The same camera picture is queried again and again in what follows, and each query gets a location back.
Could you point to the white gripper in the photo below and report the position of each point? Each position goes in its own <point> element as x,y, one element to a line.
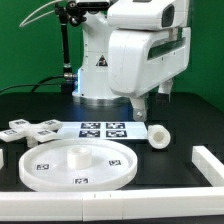
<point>131,73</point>

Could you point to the white round table top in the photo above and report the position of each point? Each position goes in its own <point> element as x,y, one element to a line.
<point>78,165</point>

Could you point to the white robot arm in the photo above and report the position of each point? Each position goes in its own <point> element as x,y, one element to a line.
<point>92,84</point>

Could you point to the white marker sheet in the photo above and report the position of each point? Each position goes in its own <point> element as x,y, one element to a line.
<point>103,130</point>

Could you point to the white cross-shaped table base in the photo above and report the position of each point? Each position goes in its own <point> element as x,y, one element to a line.
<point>33,133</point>

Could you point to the white left fence block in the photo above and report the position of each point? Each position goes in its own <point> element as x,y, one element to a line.
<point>1,159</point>

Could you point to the white right fence rail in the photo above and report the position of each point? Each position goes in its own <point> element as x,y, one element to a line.
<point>210,167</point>

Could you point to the white fence rail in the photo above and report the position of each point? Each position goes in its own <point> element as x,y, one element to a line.
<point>113,205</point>
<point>210,167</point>

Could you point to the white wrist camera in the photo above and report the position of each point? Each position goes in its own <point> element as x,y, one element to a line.
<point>142,14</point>

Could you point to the white front fence rail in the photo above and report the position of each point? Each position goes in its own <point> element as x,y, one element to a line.
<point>113,205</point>

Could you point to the black camera stand pole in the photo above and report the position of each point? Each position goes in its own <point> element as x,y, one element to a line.
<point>68,86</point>

